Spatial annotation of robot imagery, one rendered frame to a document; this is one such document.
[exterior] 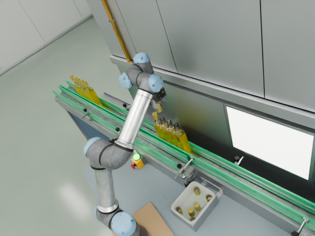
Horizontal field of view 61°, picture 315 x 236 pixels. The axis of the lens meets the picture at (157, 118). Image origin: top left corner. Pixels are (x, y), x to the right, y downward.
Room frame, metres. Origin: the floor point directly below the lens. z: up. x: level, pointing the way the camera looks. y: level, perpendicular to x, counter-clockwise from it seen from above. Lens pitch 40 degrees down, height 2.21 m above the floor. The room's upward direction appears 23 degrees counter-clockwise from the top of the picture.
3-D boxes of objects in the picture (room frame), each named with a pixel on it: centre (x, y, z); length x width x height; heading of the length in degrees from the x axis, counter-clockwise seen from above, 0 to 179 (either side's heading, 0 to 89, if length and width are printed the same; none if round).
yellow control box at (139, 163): (1.31, 0.24, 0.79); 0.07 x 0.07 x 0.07; 30
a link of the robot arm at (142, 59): (1.21, -0.04, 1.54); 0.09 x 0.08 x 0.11; 126
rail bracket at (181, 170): (0.97, -0.03, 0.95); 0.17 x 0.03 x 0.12; 120
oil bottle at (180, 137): (1.13, -0.08, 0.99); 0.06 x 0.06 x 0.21; 31
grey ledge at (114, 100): (1.76, 0.17, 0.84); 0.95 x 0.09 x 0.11; 30
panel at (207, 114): (0.98, -0.33, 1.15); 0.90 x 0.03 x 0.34; 30
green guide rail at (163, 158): (1.75, 0.43, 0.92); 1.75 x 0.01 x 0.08; 30
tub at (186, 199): (0.82, 0.00, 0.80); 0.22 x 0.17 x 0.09; 120
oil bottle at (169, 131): (1.18, -0.05, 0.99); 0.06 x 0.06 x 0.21; 31
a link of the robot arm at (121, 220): (0.78, 0.38, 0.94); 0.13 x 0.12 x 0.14; 36
